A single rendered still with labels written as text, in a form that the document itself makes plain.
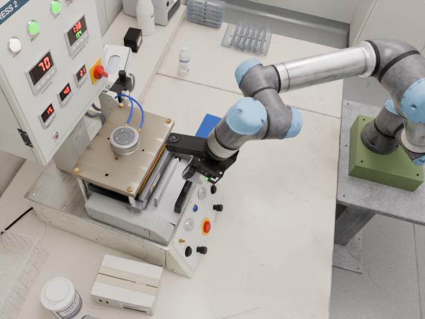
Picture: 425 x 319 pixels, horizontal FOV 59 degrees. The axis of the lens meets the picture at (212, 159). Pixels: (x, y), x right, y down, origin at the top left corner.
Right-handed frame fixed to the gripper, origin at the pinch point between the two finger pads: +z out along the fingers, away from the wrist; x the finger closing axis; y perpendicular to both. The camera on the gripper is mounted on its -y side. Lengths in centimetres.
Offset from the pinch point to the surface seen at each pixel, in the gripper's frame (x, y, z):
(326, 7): 257, 65, 70
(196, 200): 2.5, 9.7, 14.3
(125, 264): -22.0, -0.9, 24.2
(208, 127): 45, 7, 31
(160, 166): 0.7, -6.4, 3.3
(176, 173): 5.6, -0.4, 10.1
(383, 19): 218, 94, 33
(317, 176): 38, 52, 14
